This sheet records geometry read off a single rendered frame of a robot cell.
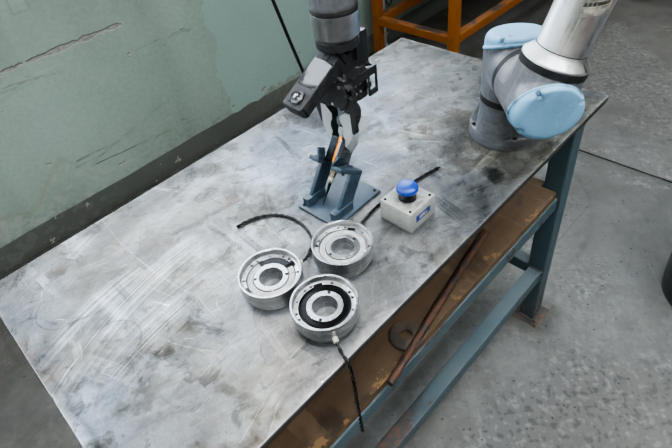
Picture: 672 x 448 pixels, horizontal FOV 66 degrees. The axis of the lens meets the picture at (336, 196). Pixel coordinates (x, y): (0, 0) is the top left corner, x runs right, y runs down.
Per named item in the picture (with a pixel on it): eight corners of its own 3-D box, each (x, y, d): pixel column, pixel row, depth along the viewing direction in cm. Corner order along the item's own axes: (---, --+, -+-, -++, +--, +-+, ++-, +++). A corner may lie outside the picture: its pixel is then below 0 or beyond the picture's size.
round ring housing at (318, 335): (287, 301, 83) (283, 285, 81) (349, 282, 85) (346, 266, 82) (302, 355, 76) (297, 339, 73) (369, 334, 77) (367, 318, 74)
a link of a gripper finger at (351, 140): (379, 142, 95) (371, 97, 90) (358, 158, 92) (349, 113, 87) (367, 138, 97) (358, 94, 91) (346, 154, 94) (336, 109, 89)
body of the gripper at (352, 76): (380, 94, 90) (375, 28, 82) (347, 117, 86) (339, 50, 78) (347, 83, 95) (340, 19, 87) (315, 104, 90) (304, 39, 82)
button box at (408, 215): (411, 234, 91) (411, 214, 88) (381, 217, 96) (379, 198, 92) (438, 209, 95) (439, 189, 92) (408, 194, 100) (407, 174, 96)
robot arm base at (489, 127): (492, 104, 120) (496, 65, 113) (555, 125, 111) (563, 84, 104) (455, 135, 112) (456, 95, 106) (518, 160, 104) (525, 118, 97)
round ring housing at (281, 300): (263, 325, 80) (258, 309, 78) (232, 286, 87) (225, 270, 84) (317, 289, 85) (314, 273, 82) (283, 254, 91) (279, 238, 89)
